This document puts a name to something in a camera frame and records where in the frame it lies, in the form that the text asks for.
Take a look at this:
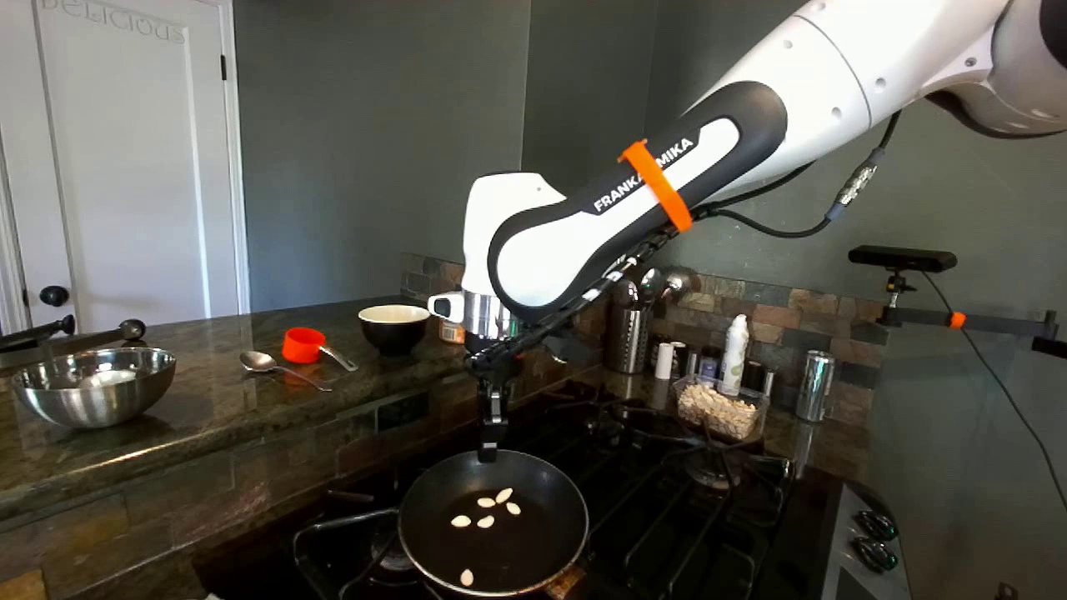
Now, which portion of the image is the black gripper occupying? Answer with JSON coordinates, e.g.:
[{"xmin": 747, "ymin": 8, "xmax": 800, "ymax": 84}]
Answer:
[{"xmin": 464, "ymin": 331, "xmax": 535, "ymax": 462}]

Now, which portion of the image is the black frying pan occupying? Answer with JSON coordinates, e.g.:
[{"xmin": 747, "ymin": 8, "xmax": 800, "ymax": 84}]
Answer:
[{"xmin": 395, "ymin": 448, "xmax": 598, "ymax": 600}]

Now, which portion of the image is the black ceramic bowl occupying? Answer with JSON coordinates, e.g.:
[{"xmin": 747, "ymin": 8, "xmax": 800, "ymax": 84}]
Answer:
[{"xmin": 354, "ymin": 300, "xmax": 435, "ymax": 359}]

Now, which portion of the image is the stainless steel mixing bowl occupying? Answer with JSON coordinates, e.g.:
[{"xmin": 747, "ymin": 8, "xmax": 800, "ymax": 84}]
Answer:
[{"xmin": 7, "ymin": 345, "xmax": 180, "ymax": 432}]

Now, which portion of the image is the steel thermos bottle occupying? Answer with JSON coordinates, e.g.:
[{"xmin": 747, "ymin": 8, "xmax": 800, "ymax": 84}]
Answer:
[{"xmin": 605, "ymin": 276, "xmax": 655, "ymax": 379}]

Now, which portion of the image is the small white shaker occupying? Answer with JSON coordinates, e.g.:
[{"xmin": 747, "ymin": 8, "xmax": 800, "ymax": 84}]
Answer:
[{"xmin": 650, "ymin": 336, "xmax": 681, "ymax": 385}]

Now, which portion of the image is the clear plastic container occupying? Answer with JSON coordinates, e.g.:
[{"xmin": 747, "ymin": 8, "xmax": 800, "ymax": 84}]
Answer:
[{"xmin": 673, "ymin": 379, "xmax": 771, "ymax": 448}]

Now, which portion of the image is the red plastic cup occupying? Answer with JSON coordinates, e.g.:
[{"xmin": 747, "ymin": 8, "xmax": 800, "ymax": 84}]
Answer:
[{"xmin": 277, "ymin": 325, "xmax": 330, "ymax": 371}]

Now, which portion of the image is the shiny steel jug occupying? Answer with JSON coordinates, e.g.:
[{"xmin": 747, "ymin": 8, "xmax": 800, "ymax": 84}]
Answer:
[{"xmin": 647, "ymin": 264, "xmax": 705, "ymax": 326}]

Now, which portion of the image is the black gas stove range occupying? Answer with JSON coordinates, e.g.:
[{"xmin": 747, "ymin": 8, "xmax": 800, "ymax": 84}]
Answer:
[{"xmin": 196, "ymin": 376, "xmax": 914, "ymax": 600}]

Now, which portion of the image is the pile of white seeds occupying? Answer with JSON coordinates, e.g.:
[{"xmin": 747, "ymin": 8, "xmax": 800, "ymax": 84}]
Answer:
[{"xmin": 678, "ymin": 385, "xmax": 767, "ymax": 440}]

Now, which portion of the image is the metal spoon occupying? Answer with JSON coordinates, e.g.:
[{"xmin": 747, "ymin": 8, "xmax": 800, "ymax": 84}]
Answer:
[{"xmin": 237, "ymin": 345, "xmax": 361, "ymax": 379}]

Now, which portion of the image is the white plastic bottle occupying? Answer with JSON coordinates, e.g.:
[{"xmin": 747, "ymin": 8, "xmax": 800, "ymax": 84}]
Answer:
[{"xmin": 717, "ymin": 310, "xmax": 755, "ymax": 400}]

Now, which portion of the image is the silver drink can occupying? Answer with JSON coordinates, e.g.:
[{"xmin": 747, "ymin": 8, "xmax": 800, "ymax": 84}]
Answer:
[{"xmin": 793, "ymin": 348, "xmax": 836, "ymax": 428}]

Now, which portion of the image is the black stove knob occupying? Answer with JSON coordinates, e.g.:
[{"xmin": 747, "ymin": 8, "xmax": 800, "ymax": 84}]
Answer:
[
  {"xmin": 854, "ymin": 507, "xmax": 899, "ymax": 545},
  {"xmin": 858, "ymin": 541, "xmax": 899, "ymax": 576}
]

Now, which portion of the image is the white panel door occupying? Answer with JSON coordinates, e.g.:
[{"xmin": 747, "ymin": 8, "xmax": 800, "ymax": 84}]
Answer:
[{"xmin": 30, "ymin": 0, "xmax": 246, "ymax": 332}]

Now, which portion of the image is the orange strap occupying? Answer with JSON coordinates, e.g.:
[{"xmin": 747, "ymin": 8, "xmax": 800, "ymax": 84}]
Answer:
[{"xmin": 617, "ymin": 137, "xmax": 697, "ymax": 237}]

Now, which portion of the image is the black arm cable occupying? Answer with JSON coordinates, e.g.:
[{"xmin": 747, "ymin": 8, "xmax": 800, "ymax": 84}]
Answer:
[{"xmin": 697, "ymin": 111, "xmax": 907, "ymax": 242}]

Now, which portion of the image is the dark long-handled utensil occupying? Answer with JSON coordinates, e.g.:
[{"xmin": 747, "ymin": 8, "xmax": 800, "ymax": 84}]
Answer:
[{"xmin": 0, "ymin": 314, "xmax": 151, "ymax": 359}]

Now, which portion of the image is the black bar camera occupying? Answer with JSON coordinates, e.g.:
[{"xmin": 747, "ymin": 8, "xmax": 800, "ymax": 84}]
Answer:
[{"xmin": 848, "ymin": 242, "xmax": 960, "ymax": 276}]

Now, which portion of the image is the camera mount with orange clamp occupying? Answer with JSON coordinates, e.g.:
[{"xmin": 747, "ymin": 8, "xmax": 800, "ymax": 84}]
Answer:
[{"xmin": 877, "ymin": 271, "xmax": 1067, "ymax": 359}]

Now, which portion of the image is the black camera cable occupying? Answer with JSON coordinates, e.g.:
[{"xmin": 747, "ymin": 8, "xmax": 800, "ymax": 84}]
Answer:
[{"xmin": 918, "ymin": 271, "xmax": 1067, "ymax": 514}]

